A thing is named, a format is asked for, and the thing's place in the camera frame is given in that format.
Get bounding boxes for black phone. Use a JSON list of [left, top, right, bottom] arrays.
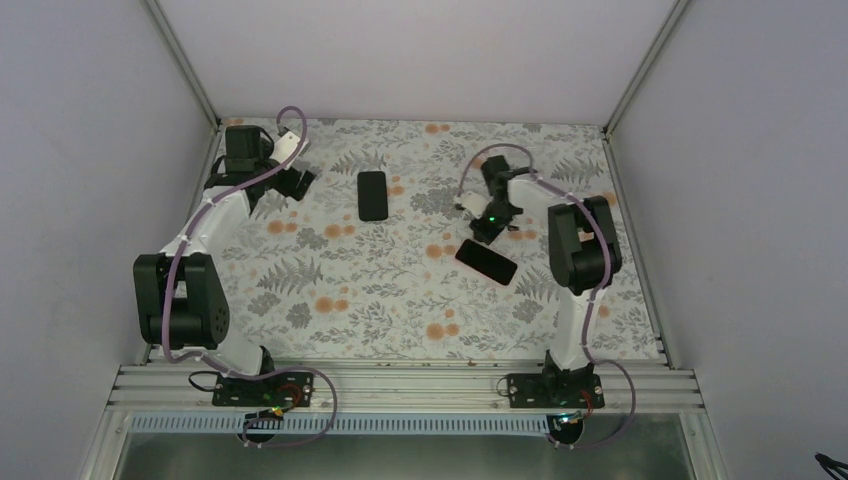
[[357, 171, 389, 222], [454, 239, 518, 286]]

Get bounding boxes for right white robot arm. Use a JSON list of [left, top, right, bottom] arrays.
[[459, 156, 622, 391]]

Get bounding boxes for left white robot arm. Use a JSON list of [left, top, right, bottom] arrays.
[[133, 125, 315, 379]]

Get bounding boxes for black phone on mat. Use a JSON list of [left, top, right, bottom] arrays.
[[357, 171, 389, 222]]

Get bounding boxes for floral patterned mat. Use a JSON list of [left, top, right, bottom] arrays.
[[150, 117, 665, 362]]

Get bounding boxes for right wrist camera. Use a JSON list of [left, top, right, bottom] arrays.
[[457, 191, 489, 218]]

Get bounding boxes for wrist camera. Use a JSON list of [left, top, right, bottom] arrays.
[[457, 191, 489, 218], [270, 131, 310, 165]]

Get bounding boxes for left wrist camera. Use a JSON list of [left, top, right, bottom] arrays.
[[270, 131, 310, 165]]

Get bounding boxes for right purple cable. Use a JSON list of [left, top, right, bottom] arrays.
[[457, 142, 638, 451]]

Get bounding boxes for purple cable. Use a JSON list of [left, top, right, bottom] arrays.
[[457, 142, 638, 451], [160, 105, 339, 450]]

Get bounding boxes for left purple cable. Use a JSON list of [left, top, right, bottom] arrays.
[[160, 105, 339, 450]]

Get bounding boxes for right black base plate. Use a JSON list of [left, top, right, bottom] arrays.
[[505, 373, 606, 409]]

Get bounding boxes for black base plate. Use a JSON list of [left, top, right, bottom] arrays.
[[211, 372, 314, 409], [505, 373, 606, 409]]

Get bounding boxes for left aluminium corner post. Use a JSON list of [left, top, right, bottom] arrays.
[[142, 0, 221, 129]]

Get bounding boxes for aluminium corner post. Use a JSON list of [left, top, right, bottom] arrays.
[[603, 0, 691, 138], [142, 0, 221, 129]]

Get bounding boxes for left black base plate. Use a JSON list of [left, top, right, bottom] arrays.
[[211, 372, 314, 409]]

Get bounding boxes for aluminium front rail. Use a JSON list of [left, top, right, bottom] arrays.
[[107, 360, 705, 414]]

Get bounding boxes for white slotted cable duct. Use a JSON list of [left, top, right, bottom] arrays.
[[127, 412, 549, 436]]

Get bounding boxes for right aluminium corner post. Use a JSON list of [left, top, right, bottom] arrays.
[[603, 0, 691, 138]]

